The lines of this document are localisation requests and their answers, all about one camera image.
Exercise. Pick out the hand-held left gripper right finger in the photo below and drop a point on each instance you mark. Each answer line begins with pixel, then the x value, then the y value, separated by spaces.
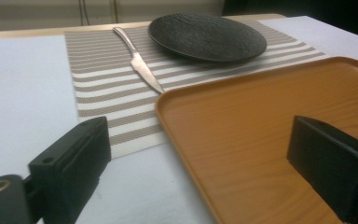
pixel 332 161

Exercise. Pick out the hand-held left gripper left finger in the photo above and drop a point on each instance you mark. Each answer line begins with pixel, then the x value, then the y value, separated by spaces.
pixel 71 161

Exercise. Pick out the striped woven placemat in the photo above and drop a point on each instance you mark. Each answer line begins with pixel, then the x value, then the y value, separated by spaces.
pixel 112 93

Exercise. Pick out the orange wooden tray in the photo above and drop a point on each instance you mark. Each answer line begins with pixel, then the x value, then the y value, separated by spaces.
pixel 248 130

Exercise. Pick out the silver table knife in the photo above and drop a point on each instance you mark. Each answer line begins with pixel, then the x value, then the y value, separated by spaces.
pixel 138 62

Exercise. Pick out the black textured plate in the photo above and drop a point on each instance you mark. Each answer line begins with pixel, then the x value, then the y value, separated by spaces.
pixel 206 36

